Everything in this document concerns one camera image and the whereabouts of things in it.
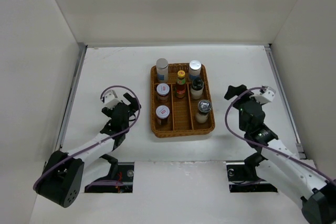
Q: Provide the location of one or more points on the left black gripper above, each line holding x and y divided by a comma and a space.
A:
131, 100

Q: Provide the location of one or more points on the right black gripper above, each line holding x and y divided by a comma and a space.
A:
232, 91

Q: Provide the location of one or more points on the black-cap white sauce bottle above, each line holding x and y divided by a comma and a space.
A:
197, 87

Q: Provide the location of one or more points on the white-lid jar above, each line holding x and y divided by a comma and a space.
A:
162, 92
162, 114

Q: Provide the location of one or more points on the silver-lid salt shaker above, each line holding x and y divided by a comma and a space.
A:
194, 70
162, 70

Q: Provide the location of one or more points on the red sauce bottle yellow cap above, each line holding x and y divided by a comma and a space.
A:
180, 88

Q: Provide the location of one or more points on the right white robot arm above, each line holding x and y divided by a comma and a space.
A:
310, 189

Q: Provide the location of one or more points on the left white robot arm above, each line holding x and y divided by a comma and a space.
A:
60, 181

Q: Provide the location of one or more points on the brown wicker divided basket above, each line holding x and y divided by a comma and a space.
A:
182, 119

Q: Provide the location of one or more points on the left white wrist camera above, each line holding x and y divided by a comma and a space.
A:
110, 99

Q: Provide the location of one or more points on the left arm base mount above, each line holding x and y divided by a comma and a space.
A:
108, 175

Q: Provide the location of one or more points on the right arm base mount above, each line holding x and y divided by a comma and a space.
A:
242, 176

